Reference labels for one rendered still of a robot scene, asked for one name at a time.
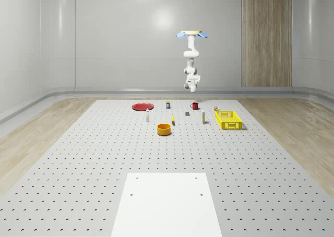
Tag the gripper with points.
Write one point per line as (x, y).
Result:
(194, 80)

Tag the red mug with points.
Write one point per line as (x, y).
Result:
(195, 106)

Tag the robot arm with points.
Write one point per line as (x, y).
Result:
(191, 53)

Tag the dark blue flat-sided can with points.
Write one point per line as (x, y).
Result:
(168, 105)

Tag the white and yellow bottle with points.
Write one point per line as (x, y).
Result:
(203, 117)

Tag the banana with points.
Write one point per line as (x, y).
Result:
(172, 119)

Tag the drone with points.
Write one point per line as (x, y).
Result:
(192, 32)

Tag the red plate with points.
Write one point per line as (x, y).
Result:
(143, 106)

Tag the yellow basket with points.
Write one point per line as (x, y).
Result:
(232, 124)

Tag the small white bottle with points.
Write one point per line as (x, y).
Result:
(147, 117)

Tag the yellow bowl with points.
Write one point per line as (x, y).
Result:
(164, 131)

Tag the white board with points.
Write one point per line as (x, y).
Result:
(167, 208)

